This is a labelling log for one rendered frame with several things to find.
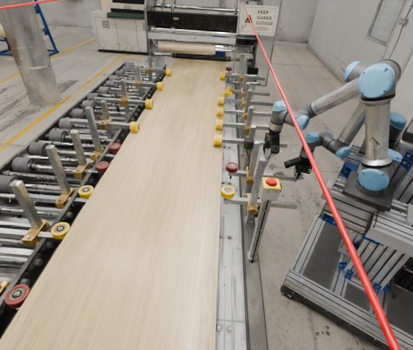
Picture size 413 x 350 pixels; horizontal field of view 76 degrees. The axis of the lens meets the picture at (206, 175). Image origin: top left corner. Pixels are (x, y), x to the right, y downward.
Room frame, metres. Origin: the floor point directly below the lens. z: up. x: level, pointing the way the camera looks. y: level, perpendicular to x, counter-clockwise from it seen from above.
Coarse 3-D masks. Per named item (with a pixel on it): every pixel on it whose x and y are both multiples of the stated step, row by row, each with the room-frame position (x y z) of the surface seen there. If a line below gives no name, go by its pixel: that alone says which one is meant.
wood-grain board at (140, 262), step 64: (192, 64) 3.73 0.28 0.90; (192, 128) 1.89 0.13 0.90; (128, 192) 1.09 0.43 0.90; (192, 192) 1.12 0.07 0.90; (64, 256) 0.66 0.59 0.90; (128, 256) 0.68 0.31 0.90; (192, 256) 0.70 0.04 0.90; (64, 320) 0.40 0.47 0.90; (128, 320) 0.42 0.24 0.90; (192, 320) 0.43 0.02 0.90
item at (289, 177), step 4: (228, 172) 1.39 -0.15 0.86; (236, 172) 1.39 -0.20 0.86; (240, 172) 1.39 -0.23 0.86; (244, 172) 1.40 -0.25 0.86; (264, 172) 1.41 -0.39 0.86; (244, 176) 1.39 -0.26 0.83; (264, 176) 1.38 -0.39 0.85; (268, 176) 1.38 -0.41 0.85; (272, 176) 1.38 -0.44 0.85; (288, 176) 1.38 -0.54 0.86; (292, 176) 1.38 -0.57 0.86; (288, 180) 1.38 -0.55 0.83; (292, 180) 1.38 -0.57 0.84
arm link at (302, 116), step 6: (288, 114) 1.26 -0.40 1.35; (294, 114) 1.25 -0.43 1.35; (300, 114) 1.25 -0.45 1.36; (306, 114) 1.28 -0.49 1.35; (288, 120) 1.25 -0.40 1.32; (300, 120) 1.21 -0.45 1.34; (306, 120) 1.21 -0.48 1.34; (294, 126) 1.23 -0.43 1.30; (300, 126) 1.21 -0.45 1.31; (306, 126) 1.24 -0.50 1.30
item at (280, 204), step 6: (234, 198) 1.16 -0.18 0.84; (240, 198) 1.16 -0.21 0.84; (246, 198) 1.17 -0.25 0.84; (240, 204) 1.14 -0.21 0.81; (246, 204) 1.14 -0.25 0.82; (258, 204) 1.14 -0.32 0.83; (276, 204) 1.13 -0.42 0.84; (282, 204) 1.13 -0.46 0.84; (288, 204) 1.13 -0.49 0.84; (294, 204) 1.14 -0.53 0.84
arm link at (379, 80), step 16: (384, 64) 1.07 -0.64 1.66; (368, 80) 1.04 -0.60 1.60; (384, 80) 1.01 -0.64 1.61; (368, 96) 1.02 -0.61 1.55; (384, 96) 1.01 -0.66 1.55; (368, 112) 1.04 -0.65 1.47; (384, 112) 1.01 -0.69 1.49; (368, 128) 1.02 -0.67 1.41; (384, 128) 0.99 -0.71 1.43; (368, 144) 1.00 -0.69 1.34; (384, 144) 0.98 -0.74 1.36; (368, 160) 0.98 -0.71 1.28; (384, 160) 0.96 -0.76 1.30; (368, 176) 0.94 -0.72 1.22; (384, 176) 0.91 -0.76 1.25
